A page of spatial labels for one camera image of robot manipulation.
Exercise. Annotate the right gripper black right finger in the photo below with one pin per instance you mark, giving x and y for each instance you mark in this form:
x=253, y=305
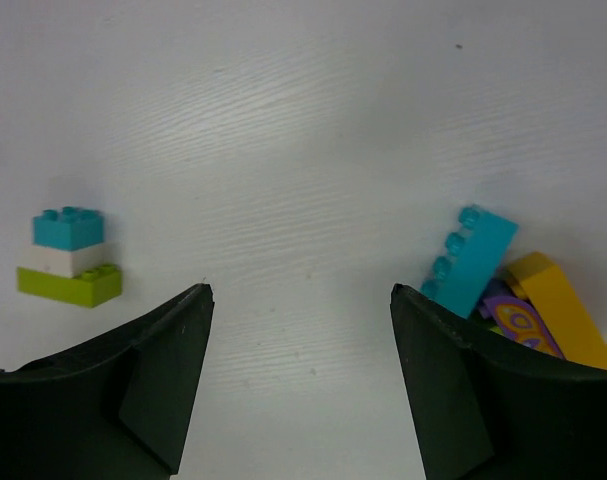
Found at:
x=485, y=407

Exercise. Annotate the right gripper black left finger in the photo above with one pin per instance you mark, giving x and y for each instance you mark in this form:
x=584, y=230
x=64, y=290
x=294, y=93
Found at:
x=117, y=406

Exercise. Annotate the turquoise lego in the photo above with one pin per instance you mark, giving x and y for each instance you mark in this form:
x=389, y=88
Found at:
x=472, y=254

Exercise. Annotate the white curved lego brick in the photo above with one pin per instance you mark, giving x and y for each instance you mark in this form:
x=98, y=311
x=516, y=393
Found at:
x=64, y=263

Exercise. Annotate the green lego in pile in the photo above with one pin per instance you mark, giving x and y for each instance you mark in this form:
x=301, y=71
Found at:
x=495, y=329

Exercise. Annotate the purple patterned lego tile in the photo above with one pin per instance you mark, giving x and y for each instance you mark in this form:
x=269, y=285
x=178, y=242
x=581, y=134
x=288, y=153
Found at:
x=518, y=321

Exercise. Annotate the long green lego brick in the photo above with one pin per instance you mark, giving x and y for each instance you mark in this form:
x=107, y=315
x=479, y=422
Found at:
x=89, y=289

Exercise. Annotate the yellow lego in pile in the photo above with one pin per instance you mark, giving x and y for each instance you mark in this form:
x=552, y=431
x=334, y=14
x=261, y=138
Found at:
x=537, y=279

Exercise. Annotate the turquoise lego brick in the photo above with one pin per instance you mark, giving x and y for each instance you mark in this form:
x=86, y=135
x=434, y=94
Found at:
x=68, y=229

